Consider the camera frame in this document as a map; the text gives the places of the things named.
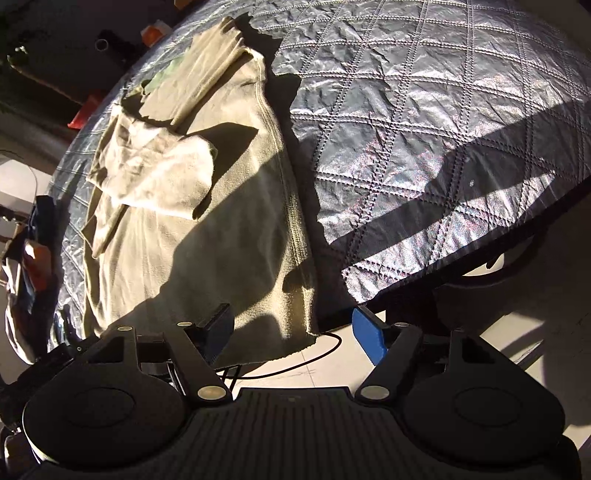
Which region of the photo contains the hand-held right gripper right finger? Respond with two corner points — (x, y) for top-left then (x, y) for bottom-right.
(351, 307), (499, 401)

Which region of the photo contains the black cable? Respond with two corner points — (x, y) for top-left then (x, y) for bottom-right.
(215, 331), (343, 386)

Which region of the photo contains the green tree in red pot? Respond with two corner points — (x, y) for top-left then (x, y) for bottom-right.
(0, 23), (105, 130)

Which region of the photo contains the black speaker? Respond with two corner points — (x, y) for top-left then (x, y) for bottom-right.
(95, 30), (139, 63)

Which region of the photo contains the orange and white box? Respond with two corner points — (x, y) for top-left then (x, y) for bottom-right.
(141, 21), (164, 49)

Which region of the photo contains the beige towel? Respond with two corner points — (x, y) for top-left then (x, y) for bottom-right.
(83, 16), (324, 370)

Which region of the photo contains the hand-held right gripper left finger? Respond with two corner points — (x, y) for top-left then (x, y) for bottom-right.
(85, 302), (235, 407)

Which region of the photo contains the grey quilted bedspread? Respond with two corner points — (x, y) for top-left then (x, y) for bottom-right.
(46, 0), (591, 352)

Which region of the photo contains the orange and beige garment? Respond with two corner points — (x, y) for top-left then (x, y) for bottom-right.
(21, 240), (51, 291)

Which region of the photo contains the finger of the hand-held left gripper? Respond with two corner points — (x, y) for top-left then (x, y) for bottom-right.
(53, 314), (95, 354)

